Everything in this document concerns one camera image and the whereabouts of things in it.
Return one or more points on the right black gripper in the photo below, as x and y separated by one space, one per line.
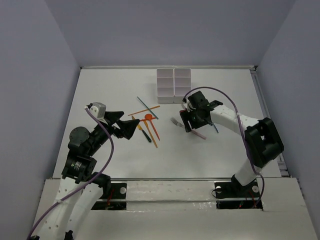
184 116

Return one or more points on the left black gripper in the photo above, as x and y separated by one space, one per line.
113 125

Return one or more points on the pink handled silver fork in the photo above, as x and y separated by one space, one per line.
179 124

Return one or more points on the blue metal fork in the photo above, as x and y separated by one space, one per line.
214 125

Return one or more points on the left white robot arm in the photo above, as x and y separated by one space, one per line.
80 186

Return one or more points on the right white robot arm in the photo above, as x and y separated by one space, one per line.
260 137

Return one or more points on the orange plastic spoon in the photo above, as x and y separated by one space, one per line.
149 119

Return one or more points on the teal chopstick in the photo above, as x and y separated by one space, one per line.
148 108

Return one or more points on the orange chopstick upper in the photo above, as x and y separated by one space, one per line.
145 110

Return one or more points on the right white divided container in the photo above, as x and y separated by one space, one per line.
182 83

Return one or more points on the white divided container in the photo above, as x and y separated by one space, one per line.
182 83
165 85

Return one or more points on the left white divided container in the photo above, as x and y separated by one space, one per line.
165 85

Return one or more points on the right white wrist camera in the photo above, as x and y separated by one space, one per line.
186 105

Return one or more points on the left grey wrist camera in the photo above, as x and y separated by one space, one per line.
97 109

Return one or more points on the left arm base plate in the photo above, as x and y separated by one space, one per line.
114 199

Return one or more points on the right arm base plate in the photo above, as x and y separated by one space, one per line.
229 198

